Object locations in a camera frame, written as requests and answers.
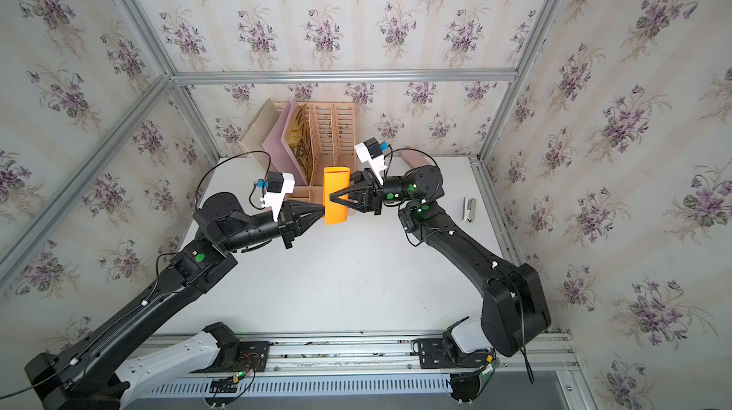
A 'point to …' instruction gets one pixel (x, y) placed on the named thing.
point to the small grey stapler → (469, 210)
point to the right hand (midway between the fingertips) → (337, 200)
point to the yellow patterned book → (298, 138)
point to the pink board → (275, 149)
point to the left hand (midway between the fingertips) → (327, 214)
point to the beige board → (254, 139)
